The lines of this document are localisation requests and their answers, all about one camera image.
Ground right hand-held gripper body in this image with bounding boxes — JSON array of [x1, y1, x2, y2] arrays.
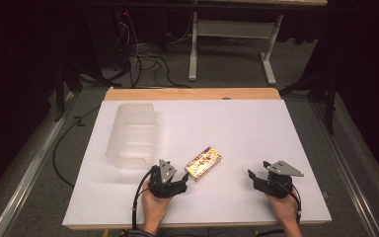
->
[[253, 160, 305, 199]]

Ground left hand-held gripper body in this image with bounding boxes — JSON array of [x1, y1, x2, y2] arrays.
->
[[149, 159, 189, 199]]

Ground colourful printed cardboard box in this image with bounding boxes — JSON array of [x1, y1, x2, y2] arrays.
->
[[184, 146, 223, 183]]

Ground person's left hand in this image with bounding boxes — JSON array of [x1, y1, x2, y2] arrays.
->
[[140, 180, 173, 229]]

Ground person's right hand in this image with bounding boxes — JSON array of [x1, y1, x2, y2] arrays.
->
[[265, 192, 300, 227]]

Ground translucent plastic storage bin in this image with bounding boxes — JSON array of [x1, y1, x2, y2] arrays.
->
[[105, 102, 159, 170]]

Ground white table cover sheet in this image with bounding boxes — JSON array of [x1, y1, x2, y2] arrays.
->
[[61, 99, 333, 228]]

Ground black metal stand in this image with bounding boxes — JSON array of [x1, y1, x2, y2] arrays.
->
[[52, 60, 84, 123], [278, 70, 340, 136]]

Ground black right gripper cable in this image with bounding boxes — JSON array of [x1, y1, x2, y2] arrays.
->
[[287, 183, 303, 225]]

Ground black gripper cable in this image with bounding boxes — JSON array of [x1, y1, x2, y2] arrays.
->
[[130, 167, 156, 231], [287, 183, 303, 225]]

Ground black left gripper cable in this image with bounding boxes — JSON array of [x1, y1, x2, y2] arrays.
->
[[130, 167, 156, 231]]

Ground metal floor rail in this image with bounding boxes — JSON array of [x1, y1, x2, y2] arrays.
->
[[0, 92, 77, 237], [311, 101, 379, 237]]

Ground thin black floor cable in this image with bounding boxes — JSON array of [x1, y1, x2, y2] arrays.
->
[[51, 105, 102, 189]]

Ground black looped floor cables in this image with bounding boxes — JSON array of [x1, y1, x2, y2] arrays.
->
[[107, 48, 192, 90]]

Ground white hanging cable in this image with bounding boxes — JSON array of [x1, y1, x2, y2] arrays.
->
[[123, 11, 141, 68]]

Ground white metal frame desk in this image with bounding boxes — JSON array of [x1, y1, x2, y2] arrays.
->
[[188, 0, 329, 87]]

